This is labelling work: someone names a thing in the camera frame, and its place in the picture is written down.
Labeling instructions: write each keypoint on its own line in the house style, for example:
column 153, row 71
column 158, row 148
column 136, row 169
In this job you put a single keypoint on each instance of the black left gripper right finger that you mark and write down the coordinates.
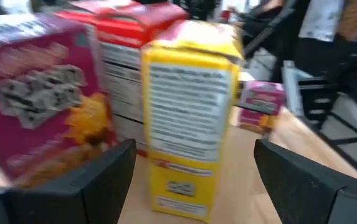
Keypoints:
column 296, row 193

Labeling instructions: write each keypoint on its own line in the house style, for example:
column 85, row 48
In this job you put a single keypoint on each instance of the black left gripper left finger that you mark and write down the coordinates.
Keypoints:
column 97, row 193

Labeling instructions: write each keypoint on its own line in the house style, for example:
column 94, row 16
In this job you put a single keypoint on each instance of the red Froot Loops cereal box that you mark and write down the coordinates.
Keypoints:
column 125, row 31
column 262, row 96

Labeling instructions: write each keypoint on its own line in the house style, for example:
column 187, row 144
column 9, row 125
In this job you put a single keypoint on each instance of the yellow Corn Pops cereal box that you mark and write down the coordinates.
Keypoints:
column 184, row 124

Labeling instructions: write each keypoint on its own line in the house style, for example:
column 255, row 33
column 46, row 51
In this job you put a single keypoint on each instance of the purple Raisin Bran cereal box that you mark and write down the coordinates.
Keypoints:
column 25, row 93

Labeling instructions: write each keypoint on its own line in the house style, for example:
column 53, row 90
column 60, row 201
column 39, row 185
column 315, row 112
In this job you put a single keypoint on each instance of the black chair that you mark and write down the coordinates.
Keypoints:
column 268, row 34

